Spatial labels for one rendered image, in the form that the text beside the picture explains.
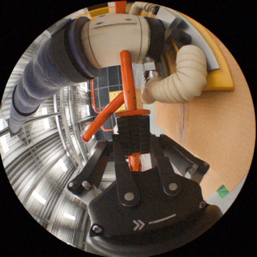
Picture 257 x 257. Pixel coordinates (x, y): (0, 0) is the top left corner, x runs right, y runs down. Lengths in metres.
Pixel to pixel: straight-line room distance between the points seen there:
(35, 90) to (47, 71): 0.09
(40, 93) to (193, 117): 0.42
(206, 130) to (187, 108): 0.07
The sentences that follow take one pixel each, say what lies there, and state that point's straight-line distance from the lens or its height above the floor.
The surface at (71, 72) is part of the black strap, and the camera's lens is 0.18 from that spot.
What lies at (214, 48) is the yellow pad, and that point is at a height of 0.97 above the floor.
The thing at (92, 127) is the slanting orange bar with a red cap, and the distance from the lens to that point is 0.17.
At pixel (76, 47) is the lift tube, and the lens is 0.16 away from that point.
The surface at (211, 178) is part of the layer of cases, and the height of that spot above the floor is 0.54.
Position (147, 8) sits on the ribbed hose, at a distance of 0.33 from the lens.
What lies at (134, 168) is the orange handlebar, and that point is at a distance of 0.19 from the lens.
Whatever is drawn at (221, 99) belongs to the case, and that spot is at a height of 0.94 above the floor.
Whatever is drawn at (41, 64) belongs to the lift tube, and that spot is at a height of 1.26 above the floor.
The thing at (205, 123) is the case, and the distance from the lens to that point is 0.17.
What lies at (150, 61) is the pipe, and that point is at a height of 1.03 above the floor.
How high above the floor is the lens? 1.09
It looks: level
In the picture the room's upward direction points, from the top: 96 degrees counter-clockwise
